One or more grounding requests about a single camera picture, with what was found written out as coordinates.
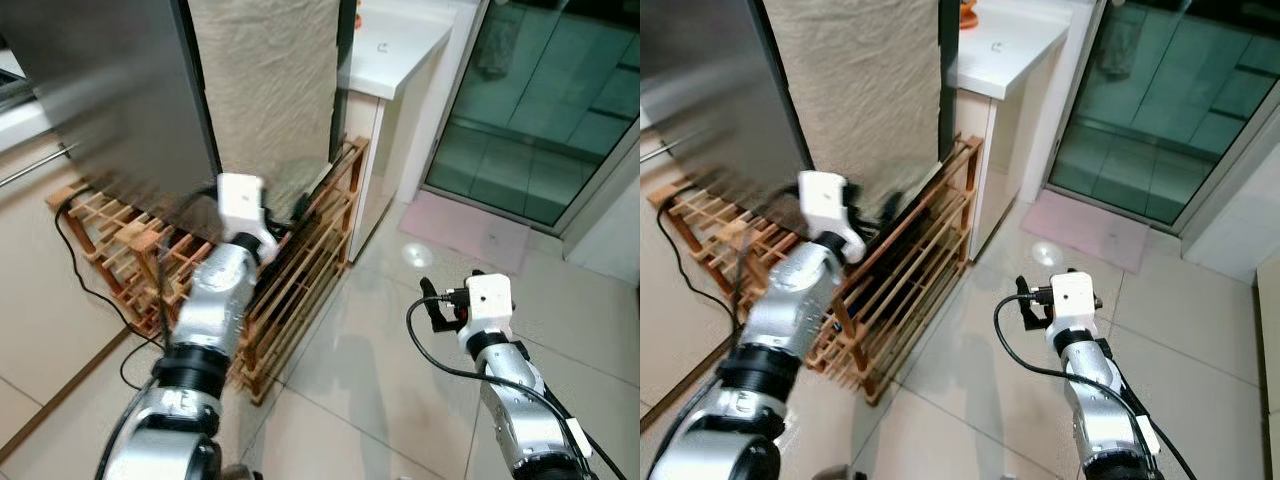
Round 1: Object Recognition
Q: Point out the stainless steel fridge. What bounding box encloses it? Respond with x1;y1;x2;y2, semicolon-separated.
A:
0;0;356;226
640;0;961;226

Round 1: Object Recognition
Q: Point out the pink floor mat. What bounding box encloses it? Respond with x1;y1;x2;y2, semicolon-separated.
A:
1020;190;1151;276
398;190;536;276

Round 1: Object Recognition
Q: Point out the wooden slatted rack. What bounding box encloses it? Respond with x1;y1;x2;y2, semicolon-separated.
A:
648;135;986;406
45;135;371;406

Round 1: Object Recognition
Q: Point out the beige crinkled cover sheet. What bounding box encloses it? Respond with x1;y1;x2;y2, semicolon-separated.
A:
188;0;341;196
762;0;946;216

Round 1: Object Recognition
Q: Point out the white counter cabinet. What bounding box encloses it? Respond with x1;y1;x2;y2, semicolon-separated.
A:
955;0;1096;263
335;0;486;266

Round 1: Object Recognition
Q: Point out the beige kitchen cabinet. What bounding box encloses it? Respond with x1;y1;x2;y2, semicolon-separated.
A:
0;40;166;451
640;130;746;431

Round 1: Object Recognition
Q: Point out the green tinted glass door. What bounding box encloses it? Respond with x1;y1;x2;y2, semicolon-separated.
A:
1045;0;1280;229
425;0;641;229

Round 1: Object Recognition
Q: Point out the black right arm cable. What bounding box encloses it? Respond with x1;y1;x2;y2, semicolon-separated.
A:
993;295;1199;480
407;295;629;480

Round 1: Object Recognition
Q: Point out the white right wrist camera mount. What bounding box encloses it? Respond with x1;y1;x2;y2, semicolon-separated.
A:
1048;270;1101;351
463;272;516;351

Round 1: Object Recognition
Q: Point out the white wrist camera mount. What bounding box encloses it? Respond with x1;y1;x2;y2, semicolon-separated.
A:
1048;270;1101;351
217;173;279;263
463;272;516;351
797;170;866;263

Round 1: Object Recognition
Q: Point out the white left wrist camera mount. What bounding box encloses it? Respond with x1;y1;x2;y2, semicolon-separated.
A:
217;173;279;263
797;170;866;263

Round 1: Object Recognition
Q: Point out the black floor power cable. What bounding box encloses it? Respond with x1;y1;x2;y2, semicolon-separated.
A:
655;200;743;333
53;195;166;391

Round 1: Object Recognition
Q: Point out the silver bar cabinet handle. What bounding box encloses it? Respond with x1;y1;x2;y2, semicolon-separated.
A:
640;135;696;166
0;143;79;189

